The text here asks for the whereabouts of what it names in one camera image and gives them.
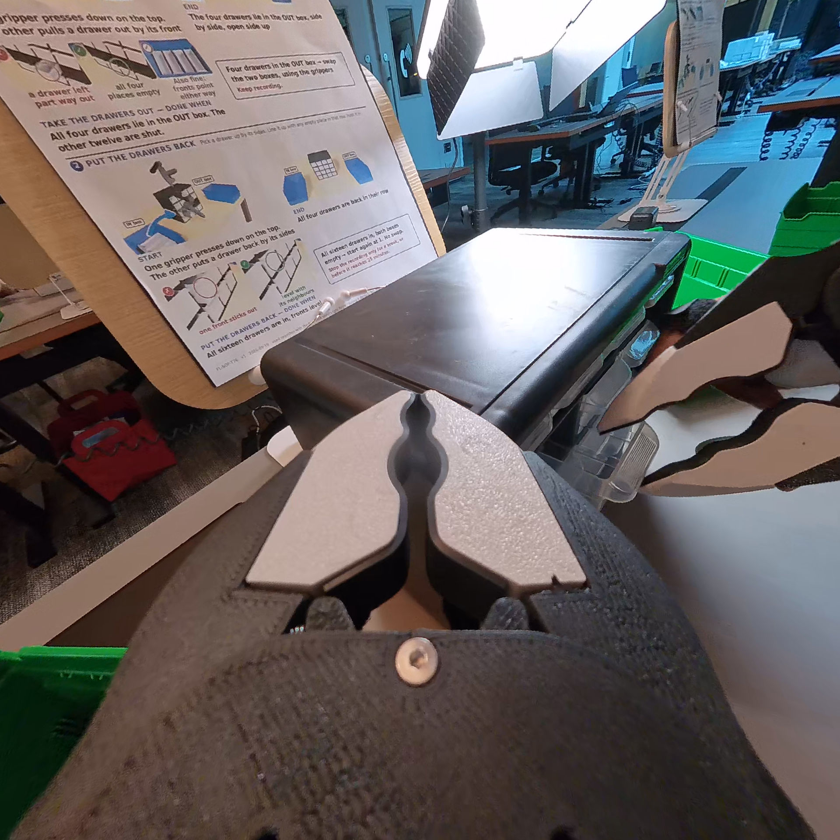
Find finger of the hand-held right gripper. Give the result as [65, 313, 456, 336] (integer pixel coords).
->
[640, 398, 840, 497]
[597, 301, 798, 434]

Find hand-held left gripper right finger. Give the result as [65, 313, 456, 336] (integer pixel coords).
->
[420, 391, 588, 626]

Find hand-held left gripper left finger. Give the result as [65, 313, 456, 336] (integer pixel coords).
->
[245, 390, 418, 626]

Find green plastic bin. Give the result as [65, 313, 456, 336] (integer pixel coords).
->
[0, 646, 129, 821]
[646, 226, 775, 406]

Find set of clear drawers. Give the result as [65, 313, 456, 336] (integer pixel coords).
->
[535, 315, 660, 460]

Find clear plastic drawer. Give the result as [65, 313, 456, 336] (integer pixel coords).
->
[577, 420, 660, 508]

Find black drawer cabinet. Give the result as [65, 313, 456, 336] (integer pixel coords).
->
[259, 226, 693, 513]

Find light desk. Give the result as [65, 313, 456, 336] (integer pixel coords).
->
[0, 394, 840, 840]

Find background office desk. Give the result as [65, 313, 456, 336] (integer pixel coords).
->
[486, 98, 664, 211]

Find stack of green bins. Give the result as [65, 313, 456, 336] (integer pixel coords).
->
[768, 184, 840, 258]

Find red tote bag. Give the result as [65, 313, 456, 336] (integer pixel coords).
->
[46, 389, 179, 503]

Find white instruction sheet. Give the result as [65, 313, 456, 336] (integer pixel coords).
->
[676, 0, 726, 142]
[0, 0, 439, 388]

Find wooden document stand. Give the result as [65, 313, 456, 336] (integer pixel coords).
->
[617, 0, 728, 229]
[0, 62, 448, 470]

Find studio softbox light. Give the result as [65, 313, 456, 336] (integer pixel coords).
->
[416, 0, 667, 231]

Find wooden side table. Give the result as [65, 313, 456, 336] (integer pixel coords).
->
[0, 276, 112, 368]

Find black coiled cable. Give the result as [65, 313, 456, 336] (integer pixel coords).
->
[761, 112, 815, 161]

